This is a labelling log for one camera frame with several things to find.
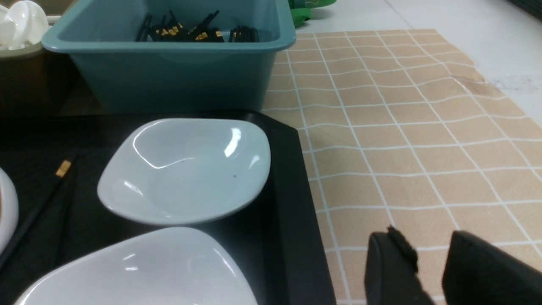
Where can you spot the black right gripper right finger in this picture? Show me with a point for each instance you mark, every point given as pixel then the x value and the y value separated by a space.
pixel 478 273

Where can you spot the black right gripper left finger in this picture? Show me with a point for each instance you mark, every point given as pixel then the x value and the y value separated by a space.
pixel 391 272

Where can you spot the white square dish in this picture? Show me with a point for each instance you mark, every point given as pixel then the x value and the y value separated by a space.
pixel 170 266
pixel 182 171

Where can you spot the black chopstick gold band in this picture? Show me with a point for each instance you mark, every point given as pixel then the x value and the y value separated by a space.
pixel 20 233

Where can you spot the white ceramic soup spoon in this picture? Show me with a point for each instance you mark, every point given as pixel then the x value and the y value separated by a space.
pixel 9 212

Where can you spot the tan checkered tablecloth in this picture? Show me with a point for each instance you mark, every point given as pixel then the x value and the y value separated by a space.
pixel 397 127

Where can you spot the green cloth backdrop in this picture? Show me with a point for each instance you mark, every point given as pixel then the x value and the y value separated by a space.
pixel 301 10

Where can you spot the pile of black chopsticks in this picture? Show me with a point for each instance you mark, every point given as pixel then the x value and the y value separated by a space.
pixel 169 29

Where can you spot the black plastic serving tray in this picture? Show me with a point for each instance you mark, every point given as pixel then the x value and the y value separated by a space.
pixel 275 241

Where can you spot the teal plastic bin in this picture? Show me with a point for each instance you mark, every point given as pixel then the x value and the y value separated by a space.
pixel 141 77

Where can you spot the olive plastic bin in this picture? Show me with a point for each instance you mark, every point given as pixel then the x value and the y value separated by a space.
pixel 35 82

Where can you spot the pile of white spoons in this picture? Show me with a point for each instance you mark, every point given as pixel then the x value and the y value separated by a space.
pixel 23 23

